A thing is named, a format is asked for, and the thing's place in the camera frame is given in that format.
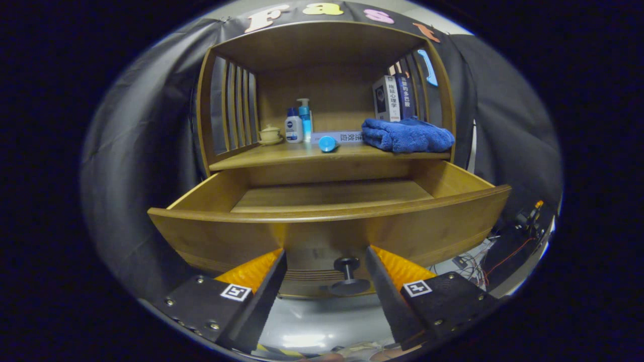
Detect folded blue towel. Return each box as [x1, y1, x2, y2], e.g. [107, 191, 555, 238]
[361, 117, 456, 154]

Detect white upright book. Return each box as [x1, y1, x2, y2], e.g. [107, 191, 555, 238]
[372, 75, 401, 123]

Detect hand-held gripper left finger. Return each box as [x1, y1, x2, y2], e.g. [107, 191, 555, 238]
[151, 249, 288, 352]

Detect white bottle blue cap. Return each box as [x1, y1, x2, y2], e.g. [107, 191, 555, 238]
[285, 107, 304, 144]

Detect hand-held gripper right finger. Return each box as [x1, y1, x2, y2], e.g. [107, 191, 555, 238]
[365, 245, 504, 351]

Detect orange and black clamp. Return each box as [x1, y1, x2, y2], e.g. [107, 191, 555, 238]
[513, 200, 545, 237]

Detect black backdrop cloth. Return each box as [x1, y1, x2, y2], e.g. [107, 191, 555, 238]
[80, 3, 561, 302]

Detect black drawer knob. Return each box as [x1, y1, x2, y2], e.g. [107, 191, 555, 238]
[327, 257, 372, 296]

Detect tangled floor cables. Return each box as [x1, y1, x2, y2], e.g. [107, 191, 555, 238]
[450, 239, 491, 287]

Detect dark blue upright book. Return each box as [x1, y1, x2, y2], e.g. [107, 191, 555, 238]
[395, 73, 416, 120]

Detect wooden drawer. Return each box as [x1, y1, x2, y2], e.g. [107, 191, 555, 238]
[147, 160, 512, 300]

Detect wooden cabinet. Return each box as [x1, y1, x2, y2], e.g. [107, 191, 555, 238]
[196, 20, 457, 176]

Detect pale flat book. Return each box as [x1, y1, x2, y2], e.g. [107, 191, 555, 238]
[310, 131, 364, 145]

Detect cream lidded teacup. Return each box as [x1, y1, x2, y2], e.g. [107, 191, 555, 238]
[258, 124, 284, 146]

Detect wooden countertop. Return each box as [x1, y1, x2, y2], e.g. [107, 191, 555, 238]
[209, 138, 452, 171]

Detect blue pump bottle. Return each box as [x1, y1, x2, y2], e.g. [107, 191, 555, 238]
[297, 98, 313, 141]

